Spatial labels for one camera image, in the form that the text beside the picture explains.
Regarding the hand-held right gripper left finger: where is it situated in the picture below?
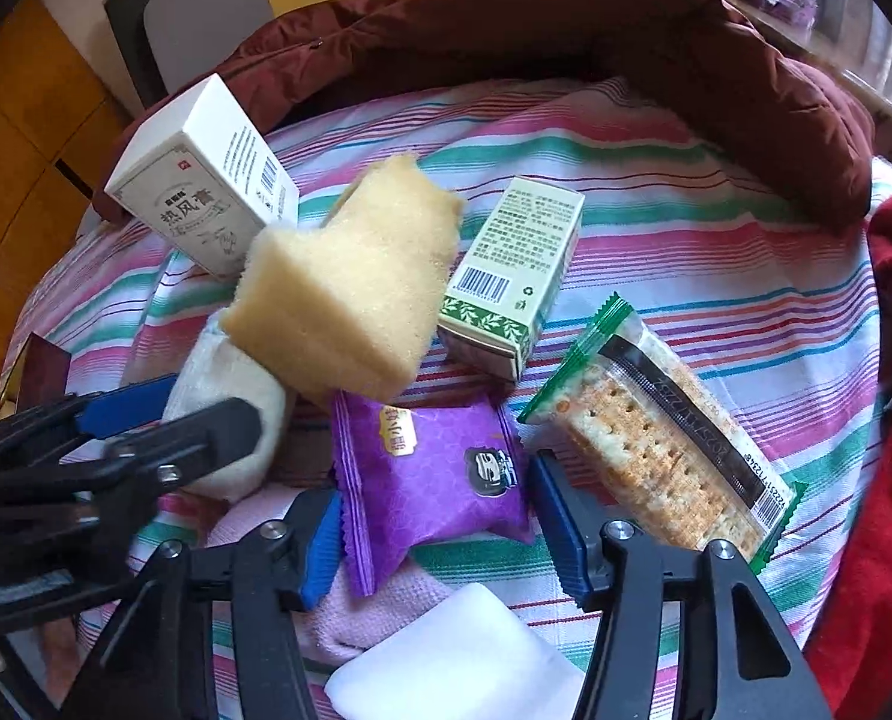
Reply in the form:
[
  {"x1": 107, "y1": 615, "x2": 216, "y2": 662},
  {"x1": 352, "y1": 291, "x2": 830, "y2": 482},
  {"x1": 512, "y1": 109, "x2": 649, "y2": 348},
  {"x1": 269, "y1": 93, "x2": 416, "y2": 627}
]
[{"x1": 59, "y1": 490, "x2": 343, "y2": 720}]

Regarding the white foam block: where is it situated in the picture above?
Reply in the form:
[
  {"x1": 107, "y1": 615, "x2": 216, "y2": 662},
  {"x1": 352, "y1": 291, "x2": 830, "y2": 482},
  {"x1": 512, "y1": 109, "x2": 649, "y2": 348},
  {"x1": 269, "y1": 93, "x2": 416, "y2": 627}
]
[{"x1": 324, "y1": 582, "x2": 586, "y2": 720}]

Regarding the beige towel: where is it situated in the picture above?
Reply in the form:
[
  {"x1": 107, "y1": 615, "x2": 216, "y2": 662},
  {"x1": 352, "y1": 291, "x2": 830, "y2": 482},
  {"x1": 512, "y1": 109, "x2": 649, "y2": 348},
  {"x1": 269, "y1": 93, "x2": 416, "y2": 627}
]
[{"x1": 161, "y1": 314, "x2": 298, "y2": 500}]

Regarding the red blanket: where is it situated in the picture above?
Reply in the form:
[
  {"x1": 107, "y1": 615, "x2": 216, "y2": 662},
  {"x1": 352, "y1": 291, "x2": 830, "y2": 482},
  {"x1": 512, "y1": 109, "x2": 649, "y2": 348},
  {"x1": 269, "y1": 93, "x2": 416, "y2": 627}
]
[{"x1": 801, "y1": 183, "x2": 892, "y2": 720}]

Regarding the green edged cracker packet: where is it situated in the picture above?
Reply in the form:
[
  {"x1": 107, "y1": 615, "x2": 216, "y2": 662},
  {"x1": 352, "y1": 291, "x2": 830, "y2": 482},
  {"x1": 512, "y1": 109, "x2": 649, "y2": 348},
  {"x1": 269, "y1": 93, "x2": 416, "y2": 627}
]
[{"x1": 516, "y1": 293, "x2": 808, "y2": 578}]

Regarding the black chair back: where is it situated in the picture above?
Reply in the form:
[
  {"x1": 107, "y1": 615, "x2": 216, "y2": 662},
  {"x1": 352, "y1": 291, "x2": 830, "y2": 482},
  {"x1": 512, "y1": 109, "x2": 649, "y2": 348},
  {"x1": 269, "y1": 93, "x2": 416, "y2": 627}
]
[{"x1": 104, "y1": 0, "x2": 170, "y2": 115}]

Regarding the purple snack packet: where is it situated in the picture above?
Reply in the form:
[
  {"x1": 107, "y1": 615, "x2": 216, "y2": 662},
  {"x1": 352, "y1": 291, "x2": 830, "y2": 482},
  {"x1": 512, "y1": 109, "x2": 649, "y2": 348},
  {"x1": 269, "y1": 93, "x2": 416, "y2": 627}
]
[{"x1": 331, "y1": 393, "x2": 538, "y2": 598}]

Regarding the pink towel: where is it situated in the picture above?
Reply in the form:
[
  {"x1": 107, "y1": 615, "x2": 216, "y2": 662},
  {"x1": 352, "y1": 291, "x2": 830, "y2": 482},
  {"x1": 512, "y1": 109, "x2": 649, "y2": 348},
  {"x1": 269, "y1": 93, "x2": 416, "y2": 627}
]
[{"x1": 212, "y1": 480, "x2": 523, "y2": 670}]

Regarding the yellow sponge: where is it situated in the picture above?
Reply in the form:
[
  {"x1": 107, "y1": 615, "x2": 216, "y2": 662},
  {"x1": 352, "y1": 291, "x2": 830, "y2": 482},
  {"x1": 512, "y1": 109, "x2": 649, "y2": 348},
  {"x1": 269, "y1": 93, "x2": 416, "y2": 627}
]
[{"x1": 220, "y1": 153, "x2": 469, "y2": 401}]

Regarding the striped bedsheet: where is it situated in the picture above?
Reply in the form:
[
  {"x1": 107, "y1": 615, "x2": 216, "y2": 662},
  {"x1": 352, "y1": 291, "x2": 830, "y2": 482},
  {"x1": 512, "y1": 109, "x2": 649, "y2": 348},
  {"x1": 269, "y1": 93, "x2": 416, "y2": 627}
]
[{"x1": 3, "y1": 75, "x2": 892, "y2": 720}]

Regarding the maroon gift box gold lined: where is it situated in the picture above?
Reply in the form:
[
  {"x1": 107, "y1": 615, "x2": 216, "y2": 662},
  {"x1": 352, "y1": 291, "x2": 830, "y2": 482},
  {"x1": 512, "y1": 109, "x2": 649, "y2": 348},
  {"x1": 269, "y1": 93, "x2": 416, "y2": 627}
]
[{"x1": 0, "y1": 337, "x2": 73, "y2": 422}]

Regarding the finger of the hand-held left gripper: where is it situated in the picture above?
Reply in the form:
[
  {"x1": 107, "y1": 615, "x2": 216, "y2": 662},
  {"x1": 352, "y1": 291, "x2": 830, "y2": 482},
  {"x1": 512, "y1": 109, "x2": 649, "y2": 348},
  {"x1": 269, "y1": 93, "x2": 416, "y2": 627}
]
[
  {"x1": 0, "y1": 373, "x2": 181, "y2": 466},
  {"x1": 108, "y1": 397, "x2": 264, "y2": 497}
]

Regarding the green white carton box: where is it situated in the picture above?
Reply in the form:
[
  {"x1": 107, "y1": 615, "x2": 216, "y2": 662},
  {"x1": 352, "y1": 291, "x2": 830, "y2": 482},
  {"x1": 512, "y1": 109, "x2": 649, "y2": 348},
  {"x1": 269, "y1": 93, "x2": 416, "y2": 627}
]
[{"x1": 436, "y1": 175, "x2": 586, "y2": 384}]

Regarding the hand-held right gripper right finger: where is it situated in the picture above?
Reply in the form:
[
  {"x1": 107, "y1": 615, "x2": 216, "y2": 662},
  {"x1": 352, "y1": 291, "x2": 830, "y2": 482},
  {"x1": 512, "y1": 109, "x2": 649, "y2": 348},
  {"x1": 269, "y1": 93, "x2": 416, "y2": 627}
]
[{"x1": 528, "y1": 452, "x2": 837, "y2": 720}]

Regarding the purple tissue pack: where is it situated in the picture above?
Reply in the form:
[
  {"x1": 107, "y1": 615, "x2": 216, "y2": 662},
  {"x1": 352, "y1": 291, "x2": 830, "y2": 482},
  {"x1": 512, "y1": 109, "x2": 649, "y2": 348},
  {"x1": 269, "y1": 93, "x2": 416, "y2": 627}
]
[{"x1": 738, "y1": 0, "x2": 819, "y2": 28}]

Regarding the yellow wooden wardrobe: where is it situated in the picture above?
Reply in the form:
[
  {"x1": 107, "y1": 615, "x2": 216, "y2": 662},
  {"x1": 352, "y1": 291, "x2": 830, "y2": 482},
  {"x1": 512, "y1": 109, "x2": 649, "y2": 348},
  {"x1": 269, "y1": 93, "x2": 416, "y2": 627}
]
[{"x1": 0, "y1": 0, "x2": 129, "y2": 391}]

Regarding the maroon padded jacket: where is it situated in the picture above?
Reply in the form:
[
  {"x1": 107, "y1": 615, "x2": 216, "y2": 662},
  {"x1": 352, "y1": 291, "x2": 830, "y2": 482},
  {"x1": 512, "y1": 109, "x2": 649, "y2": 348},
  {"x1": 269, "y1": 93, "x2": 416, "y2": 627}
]
[{"x1": 92, "y1": 0, "x2": 875, "y2": 235}]

